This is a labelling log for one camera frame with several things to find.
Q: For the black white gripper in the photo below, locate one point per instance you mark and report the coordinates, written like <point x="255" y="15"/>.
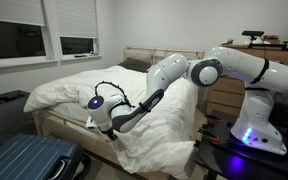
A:
<point x="111" y="134"/>

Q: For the white duvet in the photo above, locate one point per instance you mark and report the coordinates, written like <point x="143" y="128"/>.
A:
<point x="160" y="145"/>

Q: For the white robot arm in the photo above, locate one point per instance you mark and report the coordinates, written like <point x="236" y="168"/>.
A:
<point x="251" y="128"/>

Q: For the white fitted bed sheet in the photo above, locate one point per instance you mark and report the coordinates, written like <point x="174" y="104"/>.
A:
<point x="72" y="110"/>

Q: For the dark grey pillow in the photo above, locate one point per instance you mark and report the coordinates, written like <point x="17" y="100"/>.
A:
<point x="136" y="65"/>

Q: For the beige headboard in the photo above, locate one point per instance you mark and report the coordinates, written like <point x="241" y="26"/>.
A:
<point x="154" y="55"/>

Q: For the blue hard suitcase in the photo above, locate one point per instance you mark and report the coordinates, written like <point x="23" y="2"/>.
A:
<point x="32" y="157"/>

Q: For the orange black clamp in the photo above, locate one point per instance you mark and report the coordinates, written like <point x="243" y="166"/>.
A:
<point x="211" y="136"/>
<point x="214" y="118"/>

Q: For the dark grey ottoman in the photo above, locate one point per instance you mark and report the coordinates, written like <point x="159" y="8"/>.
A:
<point x="13" y="119"/>

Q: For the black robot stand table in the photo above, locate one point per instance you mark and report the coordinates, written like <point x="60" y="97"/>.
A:
<point x="232" y="160"/>

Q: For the white window blind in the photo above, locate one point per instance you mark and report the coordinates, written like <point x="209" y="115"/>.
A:
<point x="77" y="18"/>
<point x="22" y="11"/>

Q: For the wooden dresser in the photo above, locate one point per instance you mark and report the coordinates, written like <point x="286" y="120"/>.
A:
<point x="229" y="93"/>

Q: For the wooden bed frame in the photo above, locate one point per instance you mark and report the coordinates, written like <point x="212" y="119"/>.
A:
<point x="53" y="124"/>

